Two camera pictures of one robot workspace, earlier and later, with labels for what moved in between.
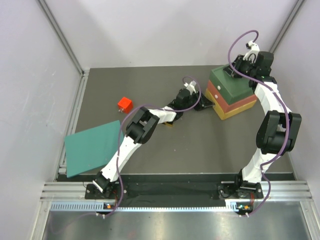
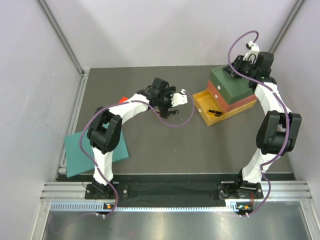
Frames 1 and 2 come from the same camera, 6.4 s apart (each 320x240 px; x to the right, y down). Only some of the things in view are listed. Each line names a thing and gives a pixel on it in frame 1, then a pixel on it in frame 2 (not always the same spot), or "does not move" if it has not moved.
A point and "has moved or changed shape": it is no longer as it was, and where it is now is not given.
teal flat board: [92, 148] does not move
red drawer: [226, 106] does not move
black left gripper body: [199, 107] to [164, 103]
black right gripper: [239, 63] does not move
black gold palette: [168, 123] has moved or changed shape
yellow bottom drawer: [233, 112] has moved or changed shape
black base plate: [225, 191] does not move
